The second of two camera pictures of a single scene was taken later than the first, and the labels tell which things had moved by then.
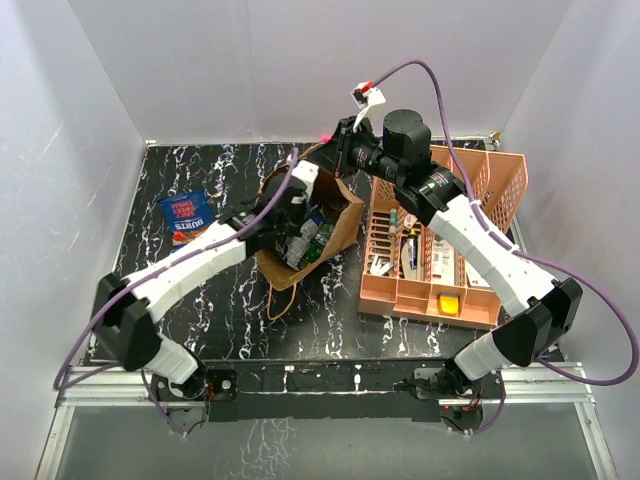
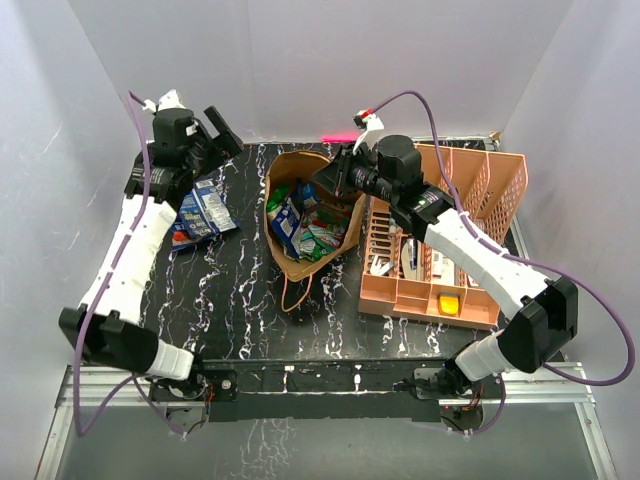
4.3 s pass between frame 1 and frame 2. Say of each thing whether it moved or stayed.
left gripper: moved
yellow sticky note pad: stayed
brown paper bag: moved
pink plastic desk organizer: stayed
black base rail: stayed
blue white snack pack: moved
